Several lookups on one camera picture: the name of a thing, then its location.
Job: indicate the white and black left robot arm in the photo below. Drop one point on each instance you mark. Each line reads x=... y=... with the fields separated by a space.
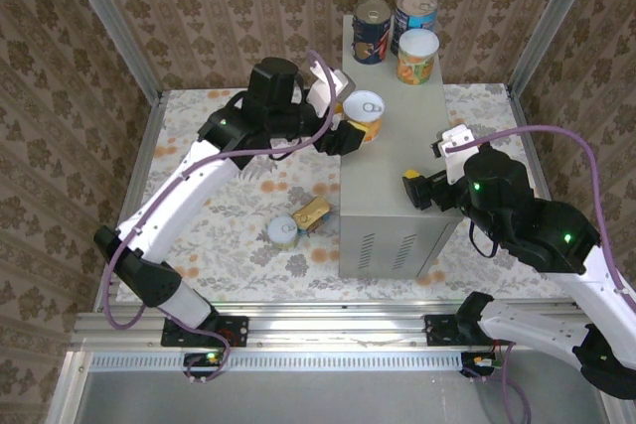
x=164 y=210

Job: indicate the orange fruit can plastic lid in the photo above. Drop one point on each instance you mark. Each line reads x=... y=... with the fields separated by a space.
x=418 y=59

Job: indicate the small circuit board with LED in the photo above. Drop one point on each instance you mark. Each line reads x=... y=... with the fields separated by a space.
x=479 y=362
x=204 y=360

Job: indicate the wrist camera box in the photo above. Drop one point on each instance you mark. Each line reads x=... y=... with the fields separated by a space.
x=330 y=84
x=457 y=146

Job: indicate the gold rectangular luncheon meat tin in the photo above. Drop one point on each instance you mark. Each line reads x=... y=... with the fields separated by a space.
x=310 y=214

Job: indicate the floral patterned table cover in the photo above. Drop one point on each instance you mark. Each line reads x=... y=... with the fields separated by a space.
x=248 y=255

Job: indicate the grey sheet metal panel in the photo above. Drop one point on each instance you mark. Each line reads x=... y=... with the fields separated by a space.
x=318 y=396

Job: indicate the grey metal cabinet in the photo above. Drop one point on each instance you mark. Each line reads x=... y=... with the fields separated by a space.
x=392 y=181

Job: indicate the navy red can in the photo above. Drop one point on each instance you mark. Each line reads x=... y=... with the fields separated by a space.
x=371 y=32

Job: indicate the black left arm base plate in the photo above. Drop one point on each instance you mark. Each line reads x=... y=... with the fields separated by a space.
x=233 y=332

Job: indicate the small green label can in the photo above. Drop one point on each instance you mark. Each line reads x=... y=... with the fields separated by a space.
x=283 y=233

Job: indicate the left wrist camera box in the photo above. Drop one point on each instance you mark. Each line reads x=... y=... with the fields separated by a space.
x=330 y=84

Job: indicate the small yellow label can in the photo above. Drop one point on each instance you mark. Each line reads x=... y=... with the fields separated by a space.
x=365 y=106

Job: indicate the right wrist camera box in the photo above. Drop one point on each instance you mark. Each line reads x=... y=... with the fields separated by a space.
x=457 y=146

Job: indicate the tall blue can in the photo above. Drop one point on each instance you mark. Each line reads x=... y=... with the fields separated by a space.
x=417 y=4

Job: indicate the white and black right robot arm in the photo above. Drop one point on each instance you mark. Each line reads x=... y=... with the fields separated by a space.
x=526 y=332

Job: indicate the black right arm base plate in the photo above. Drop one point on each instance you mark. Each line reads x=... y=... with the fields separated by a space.
x=442 y=332

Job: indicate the aluminium frame post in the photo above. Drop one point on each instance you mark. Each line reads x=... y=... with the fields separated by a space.
x=114 y=27
x=551 y=22

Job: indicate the aluminium mounting rail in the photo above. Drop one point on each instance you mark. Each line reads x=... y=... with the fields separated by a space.
x=338 y=329

